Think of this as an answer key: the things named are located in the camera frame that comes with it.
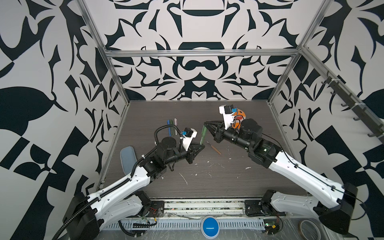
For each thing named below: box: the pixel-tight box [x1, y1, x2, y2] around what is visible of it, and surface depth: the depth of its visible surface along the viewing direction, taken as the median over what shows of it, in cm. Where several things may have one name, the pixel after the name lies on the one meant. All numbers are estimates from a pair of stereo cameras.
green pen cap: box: [201, 125, 208, 137], surface depth 66 cm
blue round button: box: [200, 215, 220, 240], surface depth 70 cm
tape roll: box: [298, 219, 322, 240], surface depth 70 cm
